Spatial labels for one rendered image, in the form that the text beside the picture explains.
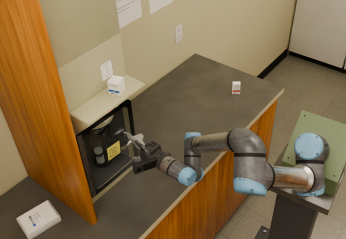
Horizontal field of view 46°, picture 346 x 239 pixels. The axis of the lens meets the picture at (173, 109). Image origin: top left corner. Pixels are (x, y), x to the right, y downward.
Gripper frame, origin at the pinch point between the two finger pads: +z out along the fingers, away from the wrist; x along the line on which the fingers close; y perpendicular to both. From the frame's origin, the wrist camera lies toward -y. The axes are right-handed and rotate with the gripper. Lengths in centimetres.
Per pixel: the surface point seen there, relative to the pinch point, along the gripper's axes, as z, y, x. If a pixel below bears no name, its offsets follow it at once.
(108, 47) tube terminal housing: 6.5, 3.5, 47.9
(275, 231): -60, 46, -68
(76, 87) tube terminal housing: 6.5, -14.8, 39.2
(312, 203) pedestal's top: -75, 42, -26
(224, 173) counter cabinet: -20, 53, -53
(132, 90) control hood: -3.8, 4.0, 31.1
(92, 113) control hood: -1.1, -15.6, 31.1
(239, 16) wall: 50, 179, -25
